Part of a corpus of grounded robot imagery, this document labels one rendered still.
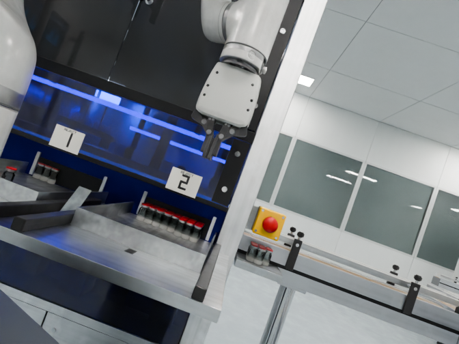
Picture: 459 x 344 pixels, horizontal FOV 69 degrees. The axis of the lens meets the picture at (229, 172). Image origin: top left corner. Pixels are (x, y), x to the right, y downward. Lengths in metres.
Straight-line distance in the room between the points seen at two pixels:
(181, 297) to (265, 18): 0.48
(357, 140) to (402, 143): 0.73
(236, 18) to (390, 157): 5.52
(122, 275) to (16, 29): 0.34
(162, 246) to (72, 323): 0.46
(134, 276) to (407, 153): 5.84
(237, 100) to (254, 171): 0.33
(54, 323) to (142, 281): 0.57
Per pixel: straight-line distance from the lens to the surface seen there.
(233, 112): 0.59
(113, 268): 0.53
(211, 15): 0.68
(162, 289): 0.51
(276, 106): 0.92
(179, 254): 0.64
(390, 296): 1.12
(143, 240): 0.65
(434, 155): 6.38
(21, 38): 0.32
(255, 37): 0.62
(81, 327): 1.03
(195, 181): 0.89
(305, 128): 5.69
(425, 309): 1.17
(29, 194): 0.73
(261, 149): 0.89
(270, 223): 0.85
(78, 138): 0.99
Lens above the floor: 1.04
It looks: 3 degrees up
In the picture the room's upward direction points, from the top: 20 degrees clockwise
